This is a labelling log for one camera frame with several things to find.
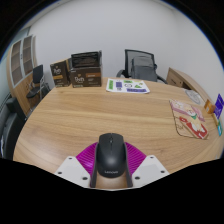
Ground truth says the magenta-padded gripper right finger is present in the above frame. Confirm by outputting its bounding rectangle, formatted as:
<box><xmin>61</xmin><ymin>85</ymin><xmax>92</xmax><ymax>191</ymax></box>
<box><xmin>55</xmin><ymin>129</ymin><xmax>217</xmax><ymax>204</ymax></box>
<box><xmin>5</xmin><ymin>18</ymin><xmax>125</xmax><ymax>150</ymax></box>
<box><xmin>123</xmin><ymin>141</ymin><xmax>170</xmax><ymax>189</ymax></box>

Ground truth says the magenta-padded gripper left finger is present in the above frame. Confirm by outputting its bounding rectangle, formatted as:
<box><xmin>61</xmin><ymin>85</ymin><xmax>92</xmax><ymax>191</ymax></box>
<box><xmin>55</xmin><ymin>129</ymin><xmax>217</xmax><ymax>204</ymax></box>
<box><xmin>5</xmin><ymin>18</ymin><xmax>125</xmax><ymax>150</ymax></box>
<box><xmin>54</xmin><ymin>141</ymin><xmax>100</xmax><ymax>189</ymax></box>

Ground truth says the black computer mouse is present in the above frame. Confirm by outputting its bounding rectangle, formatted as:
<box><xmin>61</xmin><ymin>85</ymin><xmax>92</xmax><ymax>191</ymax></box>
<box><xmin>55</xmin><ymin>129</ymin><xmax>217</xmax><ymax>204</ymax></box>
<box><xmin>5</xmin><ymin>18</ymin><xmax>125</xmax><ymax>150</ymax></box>
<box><xmin>94</xmin><ymin>132</ymin><xmax>129</xmax><ymax>179</ymax></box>

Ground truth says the pink and red printed mouse pad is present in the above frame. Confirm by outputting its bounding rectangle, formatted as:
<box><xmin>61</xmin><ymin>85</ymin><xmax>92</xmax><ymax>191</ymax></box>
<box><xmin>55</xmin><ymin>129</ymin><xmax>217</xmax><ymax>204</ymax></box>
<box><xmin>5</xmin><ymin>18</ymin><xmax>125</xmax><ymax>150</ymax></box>
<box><xmin>168</xmin><ymin>98</ymin><xmax>210</xmax><ymax>140</ymax></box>

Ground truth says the black leather sofa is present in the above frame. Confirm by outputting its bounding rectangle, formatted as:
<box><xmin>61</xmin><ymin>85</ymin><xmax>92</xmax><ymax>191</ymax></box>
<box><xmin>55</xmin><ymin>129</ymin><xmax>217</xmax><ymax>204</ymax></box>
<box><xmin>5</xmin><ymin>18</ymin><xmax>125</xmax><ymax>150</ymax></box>
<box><xmin>0</xmin><ymin>97</ymin><xmax>28</xmax><ymax>160</ymax></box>

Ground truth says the small teal box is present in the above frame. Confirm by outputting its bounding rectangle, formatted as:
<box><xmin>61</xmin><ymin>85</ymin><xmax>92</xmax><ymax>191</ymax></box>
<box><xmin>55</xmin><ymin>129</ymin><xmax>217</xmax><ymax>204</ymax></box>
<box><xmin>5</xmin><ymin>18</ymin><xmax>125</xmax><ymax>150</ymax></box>
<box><xmin>216</xmin><ymin>119</ymin><xmax>224</xmax><ymax>137</ymax></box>

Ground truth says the white printed sticker sheet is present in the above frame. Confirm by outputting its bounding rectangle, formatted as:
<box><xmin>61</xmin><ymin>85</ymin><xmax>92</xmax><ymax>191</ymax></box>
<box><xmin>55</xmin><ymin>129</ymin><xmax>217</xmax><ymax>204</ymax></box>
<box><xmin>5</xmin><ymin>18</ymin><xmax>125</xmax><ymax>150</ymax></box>
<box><xmin>105</xmin><ymin>78</ymin><xmax>151</xmax><ymax>95</ymax></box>

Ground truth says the wide brown cardboard box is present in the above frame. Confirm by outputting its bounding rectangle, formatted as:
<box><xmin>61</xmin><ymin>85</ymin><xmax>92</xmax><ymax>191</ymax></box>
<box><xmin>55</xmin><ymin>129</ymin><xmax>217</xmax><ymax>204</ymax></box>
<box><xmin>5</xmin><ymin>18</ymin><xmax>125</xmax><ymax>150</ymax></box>
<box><xmin>68</xmin><ymin>66</ymin><xmax>103</xmax><ymax>88</ymax></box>

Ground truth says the purple card package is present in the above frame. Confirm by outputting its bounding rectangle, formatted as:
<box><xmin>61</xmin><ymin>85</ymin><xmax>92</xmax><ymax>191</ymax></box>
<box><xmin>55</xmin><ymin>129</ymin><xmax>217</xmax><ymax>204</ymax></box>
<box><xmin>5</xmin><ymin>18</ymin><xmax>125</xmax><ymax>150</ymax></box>
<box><xmin>213</xmin><ymin>93</ymin><xmax>224</xmax><ymax>120</ymax></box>

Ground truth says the wooden side desk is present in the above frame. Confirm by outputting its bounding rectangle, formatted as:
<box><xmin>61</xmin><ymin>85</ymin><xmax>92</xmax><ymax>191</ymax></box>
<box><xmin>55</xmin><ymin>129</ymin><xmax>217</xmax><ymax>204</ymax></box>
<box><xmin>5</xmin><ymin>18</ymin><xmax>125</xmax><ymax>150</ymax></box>
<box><xmin>165</xmin><ymin>67</ymin><xmax>209</xmax><ymax>101</ymax></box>

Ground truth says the grey backpack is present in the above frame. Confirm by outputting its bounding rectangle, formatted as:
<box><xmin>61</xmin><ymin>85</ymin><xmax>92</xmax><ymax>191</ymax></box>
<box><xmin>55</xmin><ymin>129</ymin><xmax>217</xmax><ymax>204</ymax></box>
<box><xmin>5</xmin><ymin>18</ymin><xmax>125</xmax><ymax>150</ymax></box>
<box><xmin>130</xmin><ymin>55</ymin><xmax>158</xmax><ymax>83</ymax></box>

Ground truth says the black visitor chair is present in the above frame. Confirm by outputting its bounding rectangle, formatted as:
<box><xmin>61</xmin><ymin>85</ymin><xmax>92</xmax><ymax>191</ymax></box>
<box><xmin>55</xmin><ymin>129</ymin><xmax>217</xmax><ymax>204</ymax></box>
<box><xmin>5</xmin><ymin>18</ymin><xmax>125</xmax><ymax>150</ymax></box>
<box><xmin>25</xmin><ymin>64</ymin><xmax>51</xmax><ymax>101</ymax></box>

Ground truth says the black open box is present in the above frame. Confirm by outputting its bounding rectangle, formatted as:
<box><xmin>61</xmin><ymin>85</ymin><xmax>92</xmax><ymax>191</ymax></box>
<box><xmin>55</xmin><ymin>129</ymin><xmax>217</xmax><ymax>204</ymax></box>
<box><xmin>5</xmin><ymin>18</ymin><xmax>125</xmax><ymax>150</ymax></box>
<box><xmin>70</xmin><ymin>50</ymin><xmax>103</xmax><ymax>69</ymax></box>

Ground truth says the black mesh office chair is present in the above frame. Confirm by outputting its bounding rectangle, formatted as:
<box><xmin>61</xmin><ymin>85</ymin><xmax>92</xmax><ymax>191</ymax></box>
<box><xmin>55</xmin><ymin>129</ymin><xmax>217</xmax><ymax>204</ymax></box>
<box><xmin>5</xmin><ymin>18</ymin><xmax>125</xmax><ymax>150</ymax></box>
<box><xmin>115</xmin><ymin>49</ymin><xmax>168</xmax><ymax>84</ymax></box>

